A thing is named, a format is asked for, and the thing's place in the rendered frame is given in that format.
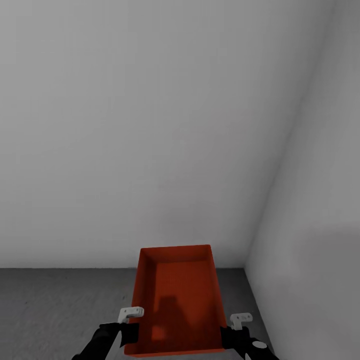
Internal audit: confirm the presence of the storage box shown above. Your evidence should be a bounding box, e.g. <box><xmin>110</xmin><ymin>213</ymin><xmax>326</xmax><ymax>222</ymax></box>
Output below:
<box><xmin>124</xmin><ymin>244</ymin><xmax>228</xmax><ymax>358</ymax></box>

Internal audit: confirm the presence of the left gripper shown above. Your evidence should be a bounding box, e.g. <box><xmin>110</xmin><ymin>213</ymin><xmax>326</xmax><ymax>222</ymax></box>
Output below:
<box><xmin>119</xmin><ymin>322</ymin><xmax>139</xmax><ymax>347</ymax></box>

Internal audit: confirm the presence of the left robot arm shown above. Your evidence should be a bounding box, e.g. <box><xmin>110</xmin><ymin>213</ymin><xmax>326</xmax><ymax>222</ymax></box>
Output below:
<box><xmin>71</xmin><ymin>306</ymin><xmax>144</xmax><ymax>360</ymax></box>

